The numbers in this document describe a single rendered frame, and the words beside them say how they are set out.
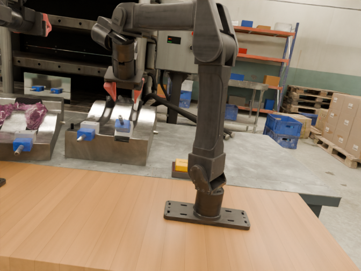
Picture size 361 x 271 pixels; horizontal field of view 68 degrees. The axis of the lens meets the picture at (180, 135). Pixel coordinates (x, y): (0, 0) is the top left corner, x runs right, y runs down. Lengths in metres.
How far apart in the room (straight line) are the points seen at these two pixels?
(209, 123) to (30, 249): 0.41
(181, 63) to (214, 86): 1.13
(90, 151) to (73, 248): 0.41
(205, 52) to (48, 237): 0.46
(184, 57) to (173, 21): 1.06
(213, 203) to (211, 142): 0.14
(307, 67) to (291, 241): 7.32
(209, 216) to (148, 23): 0.46
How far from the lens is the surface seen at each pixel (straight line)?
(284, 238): 0.68
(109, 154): 0.89
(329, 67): 8.05
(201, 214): 0.63
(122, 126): 0.83
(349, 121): 4.76
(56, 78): 1.76
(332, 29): 8.08
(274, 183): 0.94
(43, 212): 0.66
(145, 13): 0.68
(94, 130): 0.88
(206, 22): 0.56
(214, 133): 0.57
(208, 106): 0.57
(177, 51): 1.68
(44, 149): 0.91
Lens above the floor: 1.15
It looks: 16 degrees down
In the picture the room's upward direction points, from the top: 8 degrees clockwise
